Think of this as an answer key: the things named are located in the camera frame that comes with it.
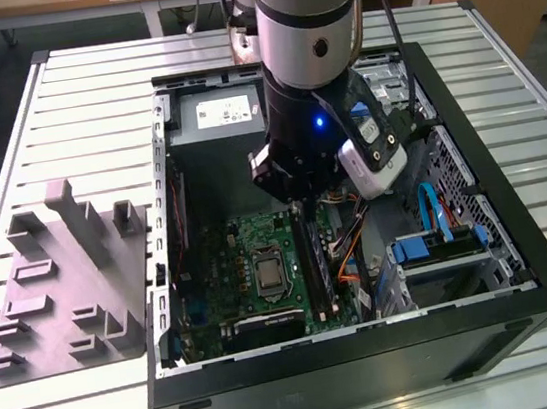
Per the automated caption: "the blue port connector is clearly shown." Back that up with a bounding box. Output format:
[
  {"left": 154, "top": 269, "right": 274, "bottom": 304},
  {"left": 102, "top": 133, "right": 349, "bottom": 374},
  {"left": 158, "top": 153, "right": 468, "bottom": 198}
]
[{"left": 166, "top": 333, "right": 186, "bottom": 366}]

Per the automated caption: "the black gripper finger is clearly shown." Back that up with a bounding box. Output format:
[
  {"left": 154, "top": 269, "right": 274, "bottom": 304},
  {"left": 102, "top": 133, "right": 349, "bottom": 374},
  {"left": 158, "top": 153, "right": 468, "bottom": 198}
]
[{"left": 298, "top": 192, "right": 321, "bottom": 228}]

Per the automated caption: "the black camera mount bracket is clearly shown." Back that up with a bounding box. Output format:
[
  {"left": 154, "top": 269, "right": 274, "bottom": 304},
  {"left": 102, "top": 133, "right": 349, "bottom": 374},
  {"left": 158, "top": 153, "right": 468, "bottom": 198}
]
[{"left": 309, "top": 66, "right": 404, "bottom": 182}]

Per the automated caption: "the orange wire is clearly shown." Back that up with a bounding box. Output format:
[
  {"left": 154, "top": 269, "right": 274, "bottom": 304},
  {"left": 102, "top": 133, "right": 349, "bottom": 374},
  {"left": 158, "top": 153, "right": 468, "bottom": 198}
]
[{"left": 332, "top": 247, "right": 366, "bottom": 287}]

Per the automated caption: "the grey parts rack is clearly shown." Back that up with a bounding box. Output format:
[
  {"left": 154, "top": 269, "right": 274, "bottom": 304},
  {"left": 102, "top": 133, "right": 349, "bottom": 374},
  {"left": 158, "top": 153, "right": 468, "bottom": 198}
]
[{"left": 0, "top": 168, "right": 173, "bottom": 391}]

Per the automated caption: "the black graphics card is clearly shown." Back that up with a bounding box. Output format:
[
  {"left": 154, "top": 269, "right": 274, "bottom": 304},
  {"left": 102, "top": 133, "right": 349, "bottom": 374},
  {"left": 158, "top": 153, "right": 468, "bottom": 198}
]
[{"left": 231, "top": 305, "right": 311, "bottom": 353}]

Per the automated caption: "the CPU socket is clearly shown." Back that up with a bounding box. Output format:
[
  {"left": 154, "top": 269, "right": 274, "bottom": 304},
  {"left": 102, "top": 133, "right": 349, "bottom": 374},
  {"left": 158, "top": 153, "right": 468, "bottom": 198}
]
[{"left": 246, "top": 243, "right": 298, "bottom": 305}]

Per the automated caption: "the blue flat data wire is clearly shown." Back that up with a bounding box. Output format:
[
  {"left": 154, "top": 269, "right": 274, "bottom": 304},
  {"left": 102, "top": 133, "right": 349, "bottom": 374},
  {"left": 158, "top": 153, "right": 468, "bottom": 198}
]
[{"left": 415, "top": 180, "right": 457, "bottom": 246}]

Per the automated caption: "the black wire bundle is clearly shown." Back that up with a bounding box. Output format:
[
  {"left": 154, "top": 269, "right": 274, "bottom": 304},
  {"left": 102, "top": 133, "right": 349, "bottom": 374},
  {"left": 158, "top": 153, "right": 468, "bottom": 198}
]
[{"left": 314, "top": 123, "right": 452, "bottom": 259}]

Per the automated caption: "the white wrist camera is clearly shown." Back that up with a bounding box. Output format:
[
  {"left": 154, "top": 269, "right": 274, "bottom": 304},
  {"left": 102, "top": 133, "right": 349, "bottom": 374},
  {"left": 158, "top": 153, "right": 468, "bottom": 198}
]
[{"left": 335, "top": 130, "right": 414, "bottom": 205}]

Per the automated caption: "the hard disk in blue carrier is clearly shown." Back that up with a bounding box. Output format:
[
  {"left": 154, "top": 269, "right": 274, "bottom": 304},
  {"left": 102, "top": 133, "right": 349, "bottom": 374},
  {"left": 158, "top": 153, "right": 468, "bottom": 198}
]
[{"left": 385, "top": 221, "right": 492, "bottom": 272}]

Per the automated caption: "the black camera cable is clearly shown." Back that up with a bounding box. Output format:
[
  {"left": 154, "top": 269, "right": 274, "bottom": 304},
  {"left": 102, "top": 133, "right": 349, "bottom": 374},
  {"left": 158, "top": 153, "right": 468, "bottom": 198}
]
[{"left": 363, "top": 0, "right": 422, "bottom": 124}]

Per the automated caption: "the brown braided cable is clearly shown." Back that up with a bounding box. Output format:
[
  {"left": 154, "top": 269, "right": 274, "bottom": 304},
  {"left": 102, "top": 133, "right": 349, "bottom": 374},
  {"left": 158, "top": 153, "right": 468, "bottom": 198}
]
[{"left": 345, "top": 0, "right": 370, "bottom": 60}]

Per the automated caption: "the green motherboard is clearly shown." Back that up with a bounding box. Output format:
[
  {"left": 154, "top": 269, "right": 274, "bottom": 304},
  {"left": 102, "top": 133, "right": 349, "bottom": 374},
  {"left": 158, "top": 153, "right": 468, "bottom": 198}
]
[{"left": 162, "top": 197, "right": 373, "bottom": 365}]

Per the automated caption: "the grey power supply unit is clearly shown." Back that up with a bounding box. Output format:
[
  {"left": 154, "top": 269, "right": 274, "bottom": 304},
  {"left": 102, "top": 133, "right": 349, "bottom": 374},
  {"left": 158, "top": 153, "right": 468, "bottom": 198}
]
[{"left": 161, "top": 83, "right": 281, "bottom": 226}]

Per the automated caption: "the installed RAM stick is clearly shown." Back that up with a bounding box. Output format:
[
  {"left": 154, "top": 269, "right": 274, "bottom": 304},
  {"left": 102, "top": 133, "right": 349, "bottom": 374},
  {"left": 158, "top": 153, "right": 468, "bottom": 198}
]
[{"left": 309, "top": 217, "right": 341, "bottom": 313}]

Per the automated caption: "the silver CPU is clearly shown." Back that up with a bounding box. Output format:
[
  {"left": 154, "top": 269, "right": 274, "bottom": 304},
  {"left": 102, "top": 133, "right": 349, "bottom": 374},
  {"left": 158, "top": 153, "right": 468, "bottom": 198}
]
[{"left": 253, "top": 255, "right": 289, "bottom": 291}]

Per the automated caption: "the black open PC case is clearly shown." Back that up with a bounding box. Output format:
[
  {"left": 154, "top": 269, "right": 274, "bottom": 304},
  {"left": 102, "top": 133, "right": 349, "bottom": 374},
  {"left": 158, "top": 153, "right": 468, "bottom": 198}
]
[{"left": 103, "top": 22, "right": 547, "bottom": 409}]

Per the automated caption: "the thin red wire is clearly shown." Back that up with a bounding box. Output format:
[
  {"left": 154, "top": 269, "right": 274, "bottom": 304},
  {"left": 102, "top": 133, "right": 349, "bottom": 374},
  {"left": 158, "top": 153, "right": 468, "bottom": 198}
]
[{"left": 158, "top": 170, "right": 199, "bottom": 285}]

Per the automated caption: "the metal drive cage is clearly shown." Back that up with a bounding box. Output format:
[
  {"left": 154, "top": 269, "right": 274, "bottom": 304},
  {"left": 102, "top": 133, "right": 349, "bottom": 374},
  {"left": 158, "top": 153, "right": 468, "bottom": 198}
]
[{"left": 349, "top": 50, "right": 440, "bottom": 140}]

